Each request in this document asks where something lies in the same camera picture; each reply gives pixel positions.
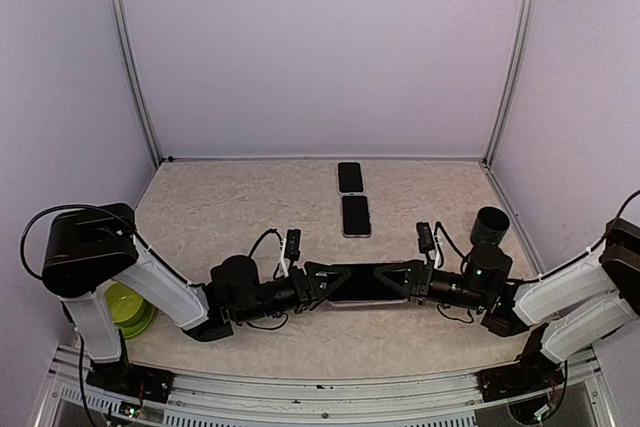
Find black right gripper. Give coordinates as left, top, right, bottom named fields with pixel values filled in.
left=374, top=259, right=490, bottom=312

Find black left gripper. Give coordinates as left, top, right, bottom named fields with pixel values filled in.
left=233, top=261, right=351, bottom=324

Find clear case with heart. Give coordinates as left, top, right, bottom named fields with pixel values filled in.
left=325, top=261, right=410, bottom=308

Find clear magsafe phone case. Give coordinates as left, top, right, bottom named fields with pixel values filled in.
left=341, top=194, right=374, bottom=239

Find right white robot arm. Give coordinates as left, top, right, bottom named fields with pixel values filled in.
left=373, top=218, right=639, bottom=391

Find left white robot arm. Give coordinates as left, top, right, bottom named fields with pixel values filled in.
left=41, top=203, right=349, bottom=392

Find dark green mug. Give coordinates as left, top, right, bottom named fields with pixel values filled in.
left=470, top=206, right=511, bottom=246

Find green plastic bowl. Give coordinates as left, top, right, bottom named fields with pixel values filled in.
left=104, top=283, right=156, bottom=340

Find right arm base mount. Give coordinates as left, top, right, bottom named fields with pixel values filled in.
left=477, top=323, right=567, bottom=402

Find aluminium front rail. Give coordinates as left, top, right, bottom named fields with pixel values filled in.
left=28, top=346, right=619, bottom=426

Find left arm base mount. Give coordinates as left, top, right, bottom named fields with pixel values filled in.
left=86, top=331, right=175, bottom=404

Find right aluminium frame post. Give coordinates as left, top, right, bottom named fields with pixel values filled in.
left=483, top=0, right=535, bottom=170

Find aluminium frame post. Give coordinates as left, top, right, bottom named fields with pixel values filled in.
left=109, top=0, right=163, bottom=169
left=483, top=0, right=535, bottom=170

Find left aluminium frame post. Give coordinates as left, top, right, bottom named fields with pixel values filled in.
left=109, top=0, right=163, bottom=169

